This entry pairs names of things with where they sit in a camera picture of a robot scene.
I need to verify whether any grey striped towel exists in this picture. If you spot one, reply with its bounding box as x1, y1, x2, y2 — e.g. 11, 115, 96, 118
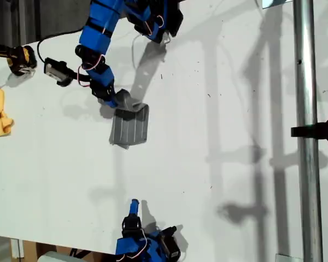
108, 88, 150, 150

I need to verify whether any brown cardboard box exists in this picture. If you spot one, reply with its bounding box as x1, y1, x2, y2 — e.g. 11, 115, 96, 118
21, 240, 117, 262

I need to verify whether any black yellow power tool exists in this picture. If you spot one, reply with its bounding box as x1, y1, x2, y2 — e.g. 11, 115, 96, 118
0, 40, 38, 77

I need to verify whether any white table leg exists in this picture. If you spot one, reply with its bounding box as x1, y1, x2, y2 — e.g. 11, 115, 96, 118
10, 238, 25, 259

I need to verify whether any black clamp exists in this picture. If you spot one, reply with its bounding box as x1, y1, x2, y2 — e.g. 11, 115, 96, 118
290, 116, 328, 144

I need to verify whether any red white servo wire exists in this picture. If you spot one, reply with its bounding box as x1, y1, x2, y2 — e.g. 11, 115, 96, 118
78, 54, 107, 88
117, 229, 150, 259

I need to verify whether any short black camera stalk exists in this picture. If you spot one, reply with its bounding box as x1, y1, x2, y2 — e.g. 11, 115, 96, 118
67, 69, 91, 82

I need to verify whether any thin white cable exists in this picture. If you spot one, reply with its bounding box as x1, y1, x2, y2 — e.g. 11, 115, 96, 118
130, 32, 172, 69

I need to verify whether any black camera box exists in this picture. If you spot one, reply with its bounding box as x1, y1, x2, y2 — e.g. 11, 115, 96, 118
160, 225, 181, 260
43, 57, 74, 87

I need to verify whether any black camera cable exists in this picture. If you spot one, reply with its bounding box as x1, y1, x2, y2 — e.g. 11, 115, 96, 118
37, 27, 84, 65

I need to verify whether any steel post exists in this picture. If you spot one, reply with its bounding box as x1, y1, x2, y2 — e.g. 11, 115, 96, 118
292, 0, 325, 262

